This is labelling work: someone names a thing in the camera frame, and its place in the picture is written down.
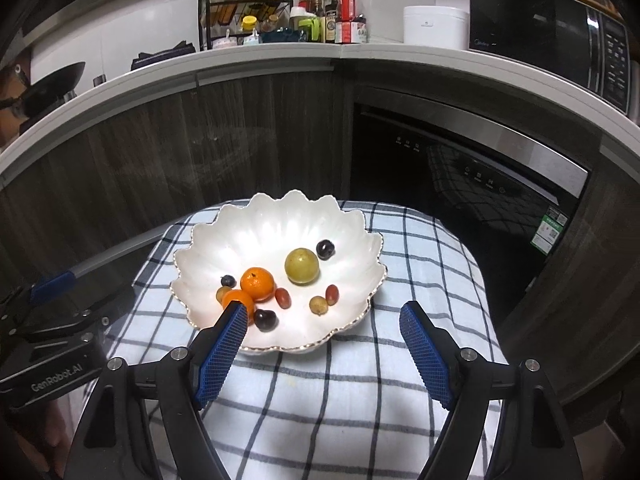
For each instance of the white rice cooker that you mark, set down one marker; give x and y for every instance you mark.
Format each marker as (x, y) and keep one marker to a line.
(435, 25)

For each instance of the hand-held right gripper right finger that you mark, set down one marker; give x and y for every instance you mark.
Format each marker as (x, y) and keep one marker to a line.
(425, 355)

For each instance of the yellow-green citrus fruit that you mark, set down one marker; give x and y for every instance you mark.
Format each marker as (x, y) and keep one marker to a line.
(302, 266)

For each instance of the white scalloped bowl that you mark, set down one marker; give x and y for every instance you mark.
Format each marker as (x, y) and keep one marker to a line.
(260, 235)

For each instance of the brown longan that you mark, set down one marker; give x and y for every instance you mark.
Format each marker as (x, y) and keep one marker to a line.
(220, 294)
(318, 305)

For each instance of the black built-in dishwasher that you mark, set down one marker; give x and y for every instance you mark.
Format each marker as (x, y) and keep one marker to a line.
(465, 180)

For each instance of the white kitchen countertop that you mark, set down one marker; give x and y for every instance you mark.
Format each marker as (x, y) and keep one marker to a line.
(250, 57)

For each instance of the dark purple plum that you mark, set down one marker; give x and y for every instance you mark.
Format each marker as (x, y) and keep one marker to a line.
(264, 319)

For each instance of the orange mandarin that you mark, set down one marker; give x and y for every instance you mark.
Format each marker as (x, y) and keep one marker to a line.
(257, 285)
(239, 300)

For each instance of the green plastic cup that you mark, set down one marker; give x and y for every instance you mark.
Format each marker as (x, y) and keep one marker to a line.
(312, 27)

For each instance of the red grape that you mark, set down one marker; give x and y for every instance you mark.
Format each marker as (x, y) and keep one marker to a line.
(283, 297)
(332, 291)

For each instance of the teal dish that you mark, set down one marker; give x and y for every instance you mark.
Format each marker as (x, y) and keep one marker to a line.
(282, 36)

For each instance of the red lid jar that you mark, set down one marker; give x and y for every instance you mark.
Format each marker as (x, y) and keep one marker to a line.
(309, 2)

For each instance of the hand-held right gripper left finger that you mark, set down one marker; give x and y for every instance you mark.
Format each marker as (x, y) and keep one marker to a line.
(222, 355)

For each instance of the white black checked cloth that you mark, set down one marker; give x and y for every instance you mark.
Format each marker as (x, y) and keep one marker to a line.
(325, 400)

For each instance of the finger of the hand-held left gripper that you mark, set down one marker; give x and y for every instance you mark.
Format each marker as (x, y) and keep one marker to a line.
(50, 282)
(75, 322)

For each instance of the yellow lid jar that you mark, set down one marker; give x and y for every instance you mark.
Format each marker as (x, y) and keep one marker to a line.
(248, 23)

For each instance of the wooden cutting board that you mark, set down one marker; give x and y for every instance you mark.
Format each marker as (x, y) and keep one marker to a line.
(10, 110)

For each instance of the dark sauce bottle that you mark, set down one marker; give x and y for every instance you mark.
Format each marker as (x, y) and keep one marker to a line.
(330, 20)

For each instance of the dark wooden kitchen cabinet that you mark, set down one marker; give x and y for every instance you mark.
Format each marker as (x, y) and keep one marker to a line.
(150, 160)

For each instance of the black microwave oven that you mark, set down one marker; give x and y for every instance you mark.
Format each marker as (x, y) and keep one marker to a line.
(540, 30)

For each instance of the black wok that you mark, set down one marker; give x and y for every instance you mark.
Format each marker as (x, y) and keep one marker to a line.
(50, 87)

